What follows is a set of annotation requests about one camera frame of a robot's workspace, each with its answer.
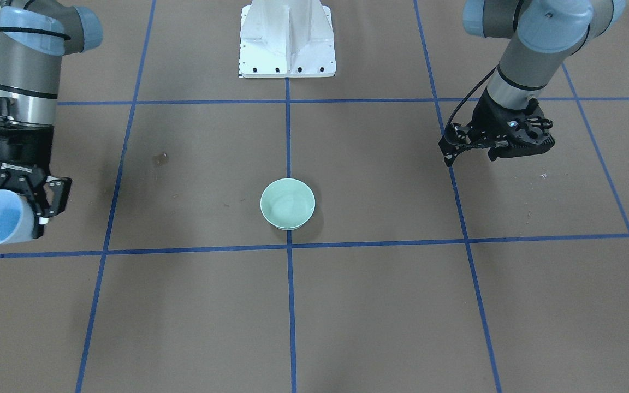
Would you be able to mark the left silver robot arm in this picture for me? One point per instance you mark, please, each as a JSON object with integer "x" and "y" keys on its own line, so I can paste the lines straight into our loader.
{"x": 541, "y": 34}

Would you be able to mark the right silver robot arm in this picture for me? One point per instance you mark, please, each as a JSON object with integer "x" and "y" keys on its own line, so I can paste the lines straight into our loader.
{"x": 34, "y": 38}

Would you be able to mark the mint green bowl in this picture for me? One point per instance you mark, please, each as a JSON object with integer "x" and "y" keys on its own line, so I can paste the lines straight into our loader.
{"x": 287, "y": 203}

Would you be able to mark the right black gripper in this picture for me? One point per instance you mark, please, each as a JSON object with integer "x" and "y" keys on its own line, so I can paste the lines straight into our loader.
{"x": 13, "y": 168}

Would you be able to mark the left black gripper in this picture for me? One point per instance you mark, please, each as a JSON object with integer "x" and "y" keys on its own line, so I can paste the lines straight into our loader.
{"x": 485, "y": 120}

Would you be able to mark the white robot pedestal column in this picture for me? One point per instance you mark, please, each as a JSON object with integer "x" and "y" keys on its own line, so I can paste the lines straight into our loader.
{"x": 286, "y": 39}

